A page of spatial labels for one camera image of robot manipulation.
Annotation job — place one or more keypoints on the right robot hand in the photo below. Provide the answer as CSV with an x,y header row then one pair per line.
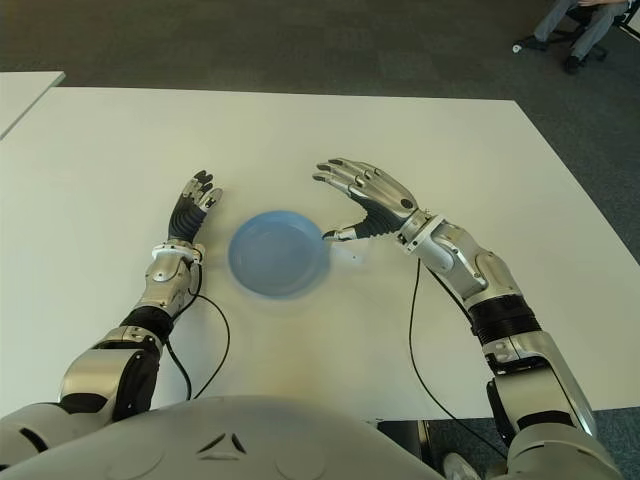
x,y
385,195

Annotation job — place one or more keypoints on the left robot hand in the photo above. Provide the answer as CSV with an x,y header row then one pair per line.
x,y
185,220

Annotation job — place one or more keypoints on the white charger block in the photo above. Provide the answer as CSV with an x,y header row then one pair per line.
x,y
347,252

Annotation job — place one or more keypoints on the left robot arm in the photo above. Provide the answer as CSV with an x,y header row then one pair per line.
x,y
160,280

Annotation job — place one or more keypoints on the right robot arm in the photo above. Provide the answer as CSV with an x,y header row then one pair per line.
x,y
450,250

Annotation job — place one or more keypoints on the blue plate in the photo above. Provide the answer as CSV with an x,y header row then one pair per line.
x,y
275,260

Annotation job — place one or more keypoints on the white side table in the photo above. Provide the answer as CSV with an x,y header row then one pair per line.
x,y
25,95

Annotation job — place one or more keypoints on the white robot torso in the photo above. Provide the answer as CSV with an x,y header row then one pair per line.
x,y
225,440

